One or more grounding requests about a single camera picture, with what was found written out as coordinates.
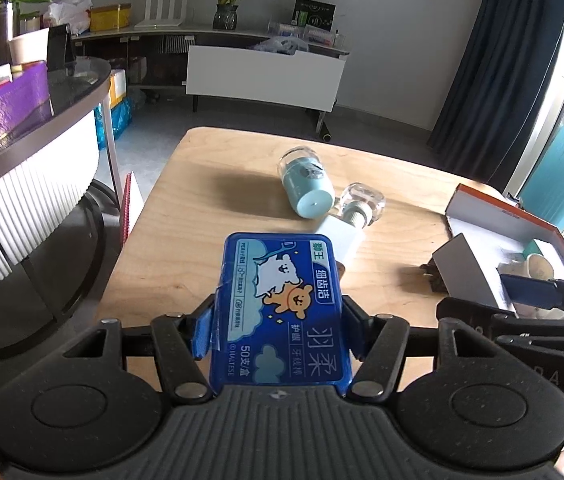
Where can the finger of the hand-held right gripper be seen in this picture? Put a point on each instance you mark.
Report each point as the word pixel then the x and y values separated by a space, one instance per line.
pixel 467 312
pixel 532 291

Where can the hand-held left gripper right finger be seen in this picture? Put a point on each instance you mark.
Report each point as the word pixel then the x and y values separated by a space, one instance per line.
pixel 354 331

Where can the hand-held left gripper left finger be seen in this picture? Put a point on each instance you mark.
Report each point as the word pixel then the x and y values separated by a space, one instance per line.
pixel 202 332

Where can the white power adapter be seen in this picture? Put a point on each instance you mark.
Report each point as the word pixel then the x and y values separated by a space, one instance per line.
pixel 462 265

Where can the blue floss pick box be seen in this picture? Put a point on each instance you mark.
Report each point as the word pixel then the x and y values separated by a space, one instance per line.
pixel 282 320

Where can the teal toothpick holder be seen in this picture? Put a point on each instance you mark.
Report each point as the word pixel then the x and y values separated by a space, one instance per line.
pixel 312 200

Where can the small white box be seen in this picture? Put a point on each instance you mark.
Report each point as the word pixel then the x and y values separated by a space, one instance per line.
pixel 344 235

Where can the red notebook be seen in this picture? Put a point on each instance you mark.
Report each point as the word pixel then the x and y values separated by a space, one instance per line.
pixel 129 205

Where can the curved ribbed counter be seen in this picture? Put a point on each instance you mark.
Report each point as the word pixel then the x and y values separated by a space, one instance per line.
pixel 27 200

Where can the blue plastic bag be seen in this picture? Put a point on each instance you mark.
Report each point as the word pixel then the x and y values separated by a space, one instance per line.
pixel 112 121

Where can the dark curtain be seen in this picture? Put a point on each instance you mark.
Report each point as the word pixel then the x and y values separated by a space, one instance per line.
pixel 497 60

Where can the white carton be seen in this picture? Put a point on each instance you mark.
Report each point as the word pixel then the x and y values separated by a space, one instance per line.
pixel 117 85

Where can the white panel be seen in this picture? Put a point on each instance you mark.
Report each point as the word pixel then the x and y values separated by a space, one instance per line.
pixel 262 75

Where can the curved tv cabinet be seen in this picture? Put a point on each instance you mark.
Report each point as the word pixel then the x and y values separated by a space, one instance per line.
pixel 152 60

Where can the grey plastic bag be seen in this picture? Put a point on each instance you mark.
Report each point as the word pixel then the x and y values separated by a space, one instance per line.
pixel 279 45

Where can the purple box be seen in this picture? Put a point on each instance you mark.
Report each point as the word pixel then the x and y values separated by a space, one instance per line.
pixel 2 110

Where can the clear plastic boxes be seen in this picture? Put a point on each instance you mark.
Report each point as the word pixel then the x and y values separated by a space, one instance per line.
pixel 307 34

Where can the black stand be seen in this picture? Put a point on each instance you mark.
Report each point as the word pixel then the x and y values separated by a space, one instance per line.
pixel 59 46

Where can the white router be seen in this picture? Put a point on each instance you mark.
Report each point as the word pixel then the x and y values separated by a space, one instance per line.
pixel 159 15

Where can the black green box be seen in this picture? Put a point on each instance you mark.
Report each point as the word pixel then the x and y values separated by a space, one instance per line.
pixel 314 12

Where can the yellow tin box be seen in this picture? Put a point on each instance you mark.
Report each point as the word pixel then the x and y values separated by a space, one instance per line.
pixel 110 18

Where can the white paper cup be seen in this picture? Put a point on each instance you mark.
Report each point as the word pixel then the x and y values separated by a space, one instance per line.
pixel 29 46

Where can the white plastic bag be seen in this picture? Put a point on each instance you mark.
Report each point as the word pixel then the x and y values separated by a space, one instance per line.
pixel 69 10

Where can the steel thermos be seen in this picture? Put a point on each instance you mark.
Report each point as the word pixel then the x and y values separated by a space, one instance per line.
pixel 6 27

